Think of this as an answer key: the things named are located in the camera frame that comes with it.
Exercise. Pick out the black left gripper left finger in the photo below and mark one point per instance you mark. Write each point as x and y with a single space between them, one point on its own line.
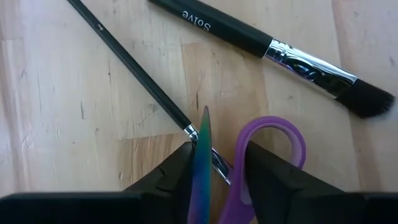
168 193

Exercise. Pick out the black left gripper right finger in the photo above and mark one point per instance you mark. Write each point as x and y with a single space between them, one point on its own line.
295 199

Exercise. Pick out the thin black paintbrush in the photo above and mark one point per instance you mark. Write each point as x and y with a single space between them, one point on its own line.
136 71

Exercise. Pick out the large black Solve paintbrush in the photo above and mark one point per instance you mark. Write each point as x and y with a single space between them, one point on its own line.
236 29

